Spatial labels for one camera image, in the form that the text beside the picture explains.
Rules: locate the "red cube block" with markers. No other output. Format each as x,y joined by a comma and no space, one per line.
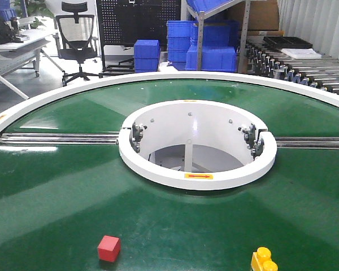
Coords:
109,248

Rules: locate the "yellow studded toy brick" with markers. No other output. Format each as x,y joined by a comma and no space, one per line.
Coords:
261,260

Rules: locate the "small blue bin stack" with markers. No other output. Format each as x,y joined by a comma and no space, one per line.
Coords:
146,55

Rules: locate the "tall blue bin stack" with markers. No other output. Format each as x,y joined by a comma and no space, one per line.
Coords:
178,42

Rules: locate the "large blue crate under rack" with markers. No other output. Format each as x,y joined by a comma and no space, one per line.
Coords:
220,59

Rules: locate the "roller conveyor line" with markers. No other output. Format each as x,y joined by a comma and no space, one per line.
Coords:
265,61

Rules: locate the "black perforated pegboard panel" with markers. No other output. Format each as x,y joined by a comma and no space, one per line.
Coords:
122,23

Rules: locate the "black mesh office chair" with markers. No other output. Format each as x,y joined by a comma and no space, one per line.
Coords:
76,41

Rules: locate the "black compartment tray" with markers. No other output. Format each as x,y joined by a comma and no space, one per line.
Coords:
287,42

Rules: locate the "white outer conveyor rim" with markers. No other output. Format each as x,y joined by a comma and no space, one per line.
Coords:
100,106

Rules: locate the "white folding desk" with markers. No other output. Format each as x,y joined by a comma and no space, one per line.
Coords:
14,56

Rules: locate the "grey metal rack frame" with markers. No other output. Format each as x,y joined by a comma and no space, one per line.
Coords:
201,16

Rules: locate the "steel rail strip right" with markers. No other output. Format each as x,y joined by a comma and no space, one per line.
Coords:
327,143

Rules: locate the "steel rail strip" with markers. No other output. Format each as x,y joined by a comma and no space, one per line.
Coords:
327,143
110,138

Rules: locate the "steel rail strip left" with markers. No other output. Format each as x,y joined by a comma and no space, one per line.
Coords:
110,138

